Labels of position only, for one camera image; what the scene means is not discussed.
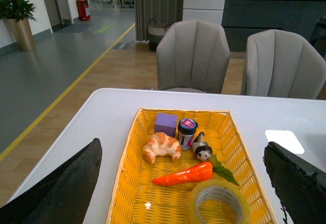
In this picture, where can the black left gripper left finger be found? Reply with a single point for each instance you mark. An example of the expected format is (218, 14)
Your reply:
(63, 196)

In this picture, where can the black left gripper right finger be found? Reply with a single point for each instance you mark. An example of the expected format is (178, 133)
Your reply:
(299, 185)

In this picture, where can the yellow tape roll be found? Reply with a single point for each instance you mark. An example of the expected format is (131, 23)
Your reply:
(218, 190)

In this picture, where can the yellow woven basket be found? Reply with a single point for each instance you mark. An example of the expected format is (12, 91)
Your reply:
(135, 199)

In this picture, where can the woven laundry basket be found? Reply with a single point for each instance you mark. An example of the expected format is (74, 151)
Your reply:
(156, 32)

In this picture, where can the white label card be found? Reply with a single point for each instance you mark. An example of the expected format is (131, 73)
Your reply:
(286, 139)

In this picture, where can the orange toy carrot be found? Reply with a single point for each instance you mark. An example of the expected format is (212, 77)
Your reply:
(198, 173)

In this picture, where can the panda figurine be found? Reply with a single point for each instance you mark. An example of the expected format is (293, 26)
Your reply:
(201, 149)

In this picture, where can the toy croissant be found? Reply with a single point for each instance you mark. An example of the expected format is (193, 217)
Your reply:
(161, 144)

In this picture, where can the grey chair right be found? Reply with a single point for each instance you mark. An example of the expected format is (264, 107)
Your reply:
(282, 64)

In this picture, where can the grey chair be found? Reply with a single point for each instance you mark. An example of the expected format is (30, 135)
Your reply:
(193, 56)
(282, 64)

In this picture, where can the purple cube block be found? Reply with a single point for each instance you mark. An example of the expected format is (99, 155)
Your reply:
(166, 123)

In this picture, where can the small dark jar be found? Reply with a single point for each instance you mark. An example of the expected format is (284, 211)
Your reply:
(186, 130)

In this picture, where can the grey chair left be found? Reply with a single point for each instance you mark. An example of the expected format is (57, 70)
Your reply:
(193, 56)

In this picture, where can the dark grey counter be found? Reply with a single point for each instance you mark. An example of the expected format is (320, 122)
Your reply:
(242, 18)

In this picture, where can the potted plant gold pot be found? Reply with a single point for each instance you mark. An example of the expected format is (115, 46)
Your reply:
(17, 13)

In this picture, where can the red bin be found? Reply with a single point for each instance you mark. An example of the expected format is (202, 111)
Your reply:
(83, 10)

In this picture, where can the grey curtain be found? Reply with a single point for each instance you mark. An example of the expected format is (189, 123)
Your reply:
(163, 11)

